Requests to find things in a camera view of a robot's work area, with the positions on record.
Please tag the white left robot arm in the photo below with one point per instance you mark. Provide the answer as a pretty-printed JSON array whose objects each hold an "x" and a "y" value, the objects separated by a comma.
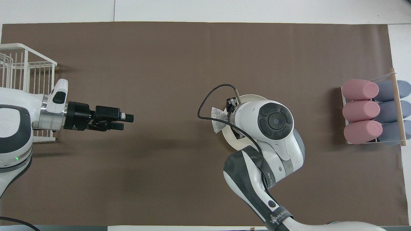
[{"x": 16, "y": 99}]

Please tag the cream round plate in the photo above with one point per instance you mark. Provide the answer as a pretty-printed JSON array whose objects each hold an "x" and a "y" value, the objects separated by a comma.
[{"x": 232, "y": 142}]

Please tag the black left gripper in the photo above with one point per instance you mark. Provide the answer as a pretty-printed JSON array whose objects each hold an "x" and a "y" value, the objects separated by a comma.
[{"x": 78, "y": 116}]

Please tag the brown table mat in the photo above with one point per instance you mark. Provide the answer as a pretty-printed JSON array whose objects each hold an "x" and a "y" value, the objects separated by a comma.
[{"x": 160, "y": 64}]

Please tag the cup rack with wooden rod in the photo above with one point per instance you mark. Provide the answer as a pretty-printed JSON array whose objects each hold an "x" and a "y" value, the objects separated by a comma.
[{"x": 402, "y": 139}]

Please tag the blue plastic cup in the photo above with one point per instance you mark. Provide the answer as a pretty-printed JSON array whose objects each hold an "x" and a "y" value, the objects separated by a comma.
[
  {"x": 390, "y": 133},
  {"x": 388, "y": 111},
  {"x": 388, "y": 90}
]

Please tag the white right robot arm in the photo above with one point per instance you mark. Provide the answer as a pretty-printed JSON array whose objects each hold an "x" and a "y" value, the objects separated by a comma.
[{"x": 289, "y": 150}]

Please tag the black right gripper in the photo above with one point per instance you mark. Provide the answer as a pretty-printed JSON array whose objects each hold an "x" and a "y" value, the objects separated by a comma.
[{"x": 231, "y": 104}]

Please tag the silver mesh sponge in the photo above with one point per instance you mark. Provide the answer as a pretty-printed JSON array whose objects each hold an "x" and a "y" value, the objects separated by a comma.
[{"x": 218, "y": 120}]

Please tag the pink plastic cup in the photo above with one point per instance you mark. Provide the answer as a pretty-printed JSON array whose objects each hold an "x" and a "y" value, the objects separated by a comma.
[
  {"x": 361, "y": 111},
  {"x": 359, "y": 89},
  {"x": 362, "y": 132}
]

